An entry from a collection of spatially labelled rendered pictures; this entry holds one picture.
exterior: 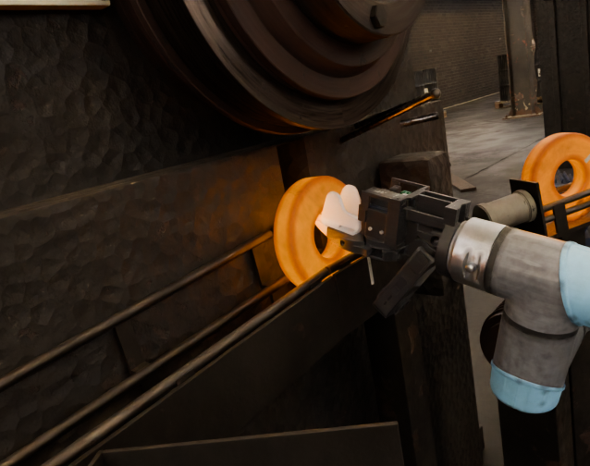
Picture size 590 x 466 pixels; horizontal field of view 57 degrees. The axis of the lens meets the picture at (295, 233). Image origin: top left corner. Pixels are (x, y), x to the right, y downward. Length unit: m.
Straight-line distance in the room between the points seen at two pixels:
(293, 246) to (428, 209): 0.17
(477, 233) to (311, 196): 0.22
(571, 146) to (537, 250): 0.50
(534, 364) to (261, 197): 0.38
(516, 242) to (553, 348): 0.11
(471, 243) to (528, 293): 0.07
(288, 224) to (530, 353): 0.31
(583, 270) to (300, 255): 0.32
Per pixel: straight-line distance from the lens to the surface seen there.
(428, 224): 0.63
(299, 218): 0.69
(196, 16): 0.57
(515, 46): 9.61
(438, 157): 0.92
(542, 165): 1.03
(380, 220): 0.64
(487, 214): 0.97
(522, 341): 0.61
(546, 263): 0.58
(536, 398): 0.65
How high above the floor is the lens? 0.93
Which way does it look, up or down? 14 degrees down
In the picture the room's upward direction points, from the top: 11 degrees counter-clockwise
